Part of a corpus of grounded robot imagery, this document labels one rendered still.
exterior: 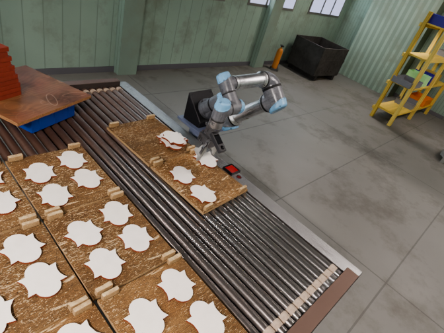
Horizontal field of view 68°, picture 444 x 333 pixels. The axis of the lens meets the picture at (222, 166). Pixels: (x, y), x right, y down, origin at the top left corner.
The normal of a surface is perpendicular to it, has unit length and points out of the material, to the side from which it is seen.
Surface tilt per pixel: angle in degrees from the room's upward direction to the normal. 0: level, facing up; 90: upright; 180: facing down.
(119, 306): 0
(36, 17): 90
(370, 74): 90
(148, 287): 0
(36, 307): 0
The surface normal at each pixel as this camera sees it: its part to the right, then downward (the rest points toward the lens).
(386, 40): -0.69, 0.24
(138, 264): 0.26, -0.79
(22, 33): 0.67, 0.56
